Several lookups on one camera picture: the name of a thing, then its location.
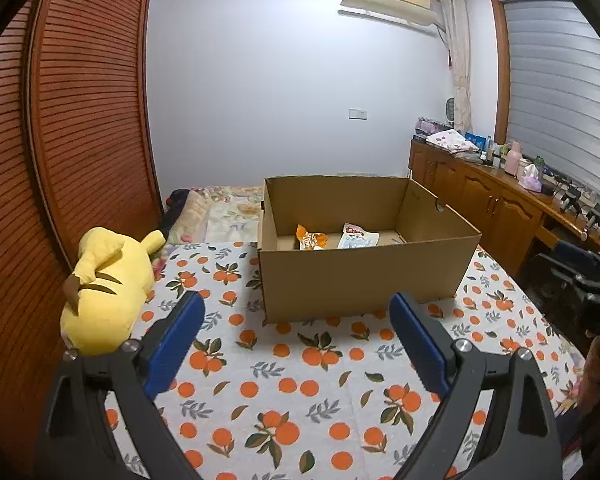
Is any person's right hand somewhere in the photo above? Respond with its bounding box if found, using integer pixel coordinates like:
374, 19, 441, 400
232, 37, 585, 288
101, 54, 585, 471
578, 330, 600, 416

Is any yellow plush toy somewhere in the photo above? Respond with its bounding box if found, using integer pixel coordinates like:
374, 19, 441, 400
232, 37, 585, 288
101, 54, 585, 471
59, 226, 166, 356

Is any wooden sideboard cabinet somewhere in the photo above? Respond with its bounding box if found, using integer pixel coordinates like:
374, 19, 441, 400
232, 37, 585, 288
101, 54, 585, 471
408, 138, 600, 278

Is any white red snack bag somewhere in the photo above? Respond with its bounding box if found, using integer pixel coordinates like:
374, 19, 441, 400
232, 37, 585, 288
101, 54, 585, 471
337, 222, 379, 249

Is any brown cardboard box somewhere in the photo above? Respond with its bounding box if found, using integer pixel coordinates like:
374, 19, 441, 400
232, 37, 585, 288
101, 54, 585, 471
258, 176, 481, 323

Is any floral quilt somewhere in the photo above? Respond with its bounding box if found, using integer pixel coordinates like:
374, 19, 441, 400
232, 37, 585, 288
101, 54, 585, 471
160, 186, 262, 245

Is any pink bottle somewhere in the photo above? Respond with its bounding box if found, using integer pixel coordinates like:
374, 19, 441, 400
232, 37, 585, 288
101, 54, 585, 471
504, 141, 522, 177

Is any orange crayfish snack bag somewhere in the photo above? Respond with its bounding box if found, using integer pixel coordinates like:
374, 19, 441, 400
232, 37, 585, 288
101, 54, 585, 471
296, 224, 328, 250

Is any folded floral cloth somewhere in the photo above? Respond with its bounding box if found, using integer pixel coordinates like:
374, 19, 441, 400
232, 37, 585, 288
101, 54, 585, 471
426, 129, 479, 155

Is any grey window blind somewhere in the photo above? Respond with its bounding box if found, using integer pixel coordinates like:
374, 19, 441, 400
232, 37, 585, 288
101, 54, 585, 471
498, 0, 600, 196

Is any wooden louvered wardrobe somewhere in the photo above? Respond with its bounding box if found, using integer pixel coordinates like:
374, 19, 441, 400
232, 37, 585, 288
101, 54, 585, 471
0, 0, 162, 478

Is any floral curtain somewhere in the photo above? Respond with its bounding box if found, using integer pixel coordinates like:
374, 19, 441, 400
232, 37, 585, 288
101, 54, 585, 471
440, 0, 472, 132

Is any white wall switch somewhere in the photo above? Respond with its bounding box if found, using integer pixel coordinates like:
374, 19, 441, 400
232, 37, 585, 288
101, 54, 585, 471
348, 108, 368, 120

